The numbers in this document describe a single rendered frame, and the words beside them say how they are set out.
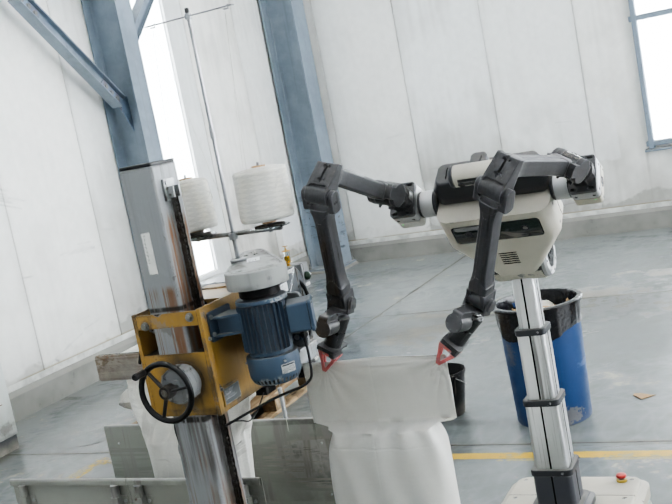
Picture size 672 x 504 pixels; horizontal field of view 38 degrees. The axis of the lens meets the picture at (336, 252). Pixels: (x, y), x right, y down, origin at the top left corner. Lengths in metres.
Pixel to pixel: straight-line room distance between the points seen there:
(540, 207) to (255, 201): 0.91
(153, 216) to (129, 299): 6.19
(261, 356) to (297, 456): 0.98
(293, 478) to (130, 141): 5.73
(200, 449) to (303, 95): 9.04
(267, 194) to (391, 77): 8.73
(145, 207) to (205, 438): 0.68
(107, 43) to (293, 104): 3.32
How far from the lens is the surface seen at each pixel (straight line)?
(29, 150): 8.24
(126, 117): 8.93
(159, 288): 2.80
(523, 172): 2.71
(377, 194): 3.08
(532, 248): 3.25
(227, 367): 2.85
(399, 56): 11.43
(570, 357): 5.18
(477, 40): 11.13
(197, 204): 2.95
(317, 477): 3.67
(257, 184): 2.79
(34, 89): 8.42
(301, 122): 11.72
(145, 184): 2.76
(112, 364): 3.57
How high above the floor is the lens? 1.79
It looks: 8 degrees down
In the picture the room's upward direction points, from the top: 11 degrees counter-clockwise
